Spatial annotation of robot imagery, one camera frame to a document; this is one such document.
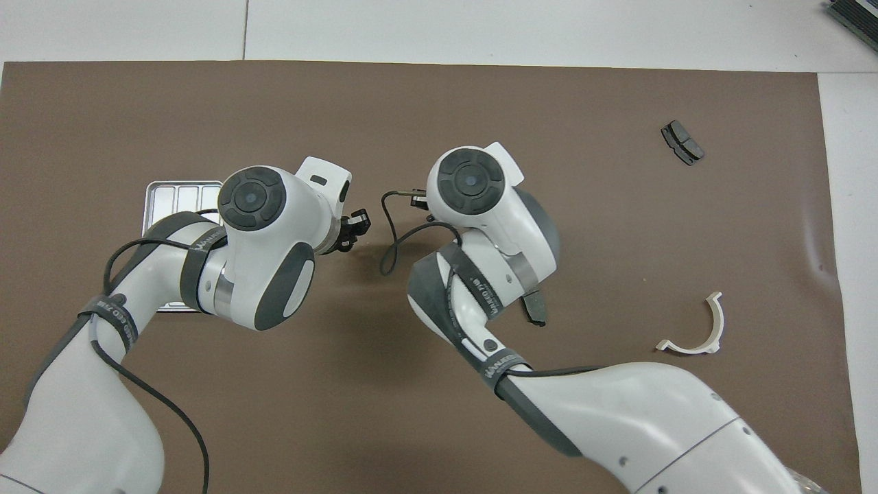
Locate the short dark brake pad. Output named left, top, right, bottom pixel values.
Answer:
left=661, top=120, right=705, bottom=167

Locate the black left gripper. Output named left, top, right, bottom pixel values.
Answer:
left=317, top=211, right=372, bottom=257

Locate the white curved plastic bracket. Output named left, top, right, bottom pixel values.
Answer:
left=655, top=292, right=725, bottom=355

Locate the silver metal tray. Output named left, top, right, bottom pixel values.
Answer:
left=141, top=180, right=225, bottom=314

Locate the grey ribbed device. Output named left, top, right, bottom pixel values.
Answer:
left=826, top=0, right=878, bottom=53

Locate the brown table mat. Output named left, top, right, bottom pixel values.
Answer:
left=0, top=60, right=862, bottom=494

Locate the long dark brake pad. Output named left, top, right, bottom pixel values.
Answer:
left=523, top=290, right=549, bottom=328

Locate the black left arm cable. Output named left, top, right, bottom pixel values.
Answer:
left=91, top=208, right=211, bottom=494

